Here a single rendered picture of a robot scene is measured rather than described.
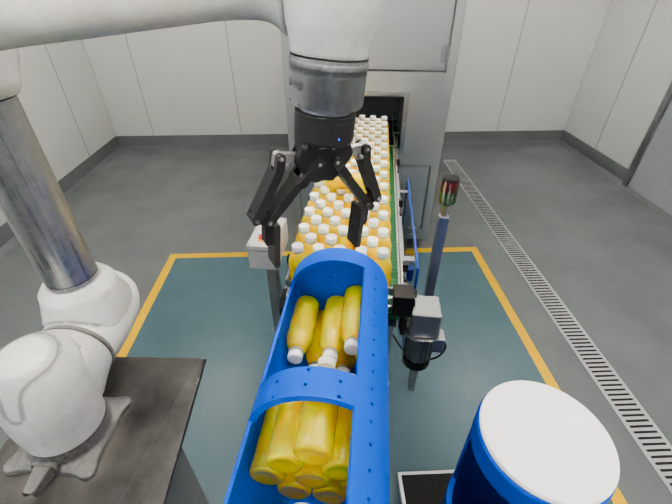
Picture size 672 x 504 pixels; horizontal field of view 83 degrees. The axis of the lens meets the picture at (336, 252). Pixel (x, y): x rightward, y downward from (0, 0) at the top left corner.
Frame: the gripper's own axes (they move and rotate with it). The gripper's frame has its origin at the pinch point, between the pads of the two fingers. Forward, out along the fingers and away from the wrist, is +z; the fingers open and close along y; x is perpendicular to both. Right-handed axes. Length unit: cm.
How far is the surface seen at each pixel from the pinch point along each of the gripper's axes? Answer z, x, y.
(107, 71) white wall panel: 73, -520, 14
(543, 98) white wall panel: 61, -273, -473
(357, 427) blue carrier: 29.6, 14.5, -2.6
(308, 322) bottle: 42.5, -22.6, -11.7
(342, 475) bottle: 41.5, 15.9, -0.1
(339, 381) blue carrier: 28.5, 5.6, -3.9
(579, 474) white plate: 43, 37, -43
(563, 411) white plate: 43, 27, -53
